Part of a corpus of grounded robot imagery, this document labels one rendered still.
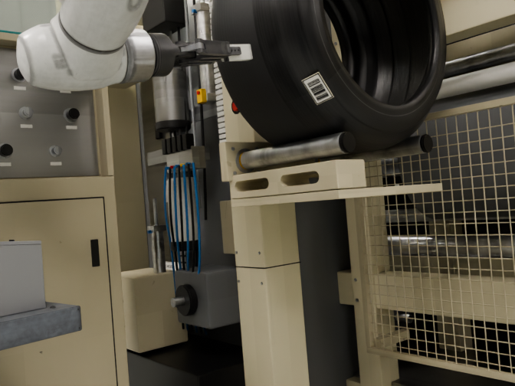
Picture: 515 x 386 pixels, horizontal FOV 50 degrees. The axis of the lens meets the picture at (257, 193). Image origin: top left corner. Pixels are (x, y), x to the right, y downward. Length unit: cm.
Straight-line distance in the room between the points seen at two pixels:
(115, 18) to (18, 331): 47
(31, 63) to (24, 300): 36
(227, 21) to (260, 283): 67
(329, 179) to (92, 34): 54
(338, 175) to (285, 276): 47
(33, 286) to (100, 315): 65
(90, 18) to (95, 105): 86
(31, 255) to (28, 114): 67
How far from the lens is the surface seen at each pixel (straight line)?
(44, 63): 88
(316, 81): 110
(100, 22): 81
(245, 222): 148
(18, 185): 150
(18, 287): 93
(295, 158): 122
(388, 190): 122
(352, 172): 113
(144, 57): 95
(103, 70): 90
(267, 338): 148
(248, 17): 116
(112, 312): 159
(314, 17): 112
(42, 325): 90
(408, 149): 136
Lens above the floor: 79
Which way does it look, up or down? 1 degrees up
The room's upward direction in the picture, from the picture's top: 5 degrees counter-clockwise
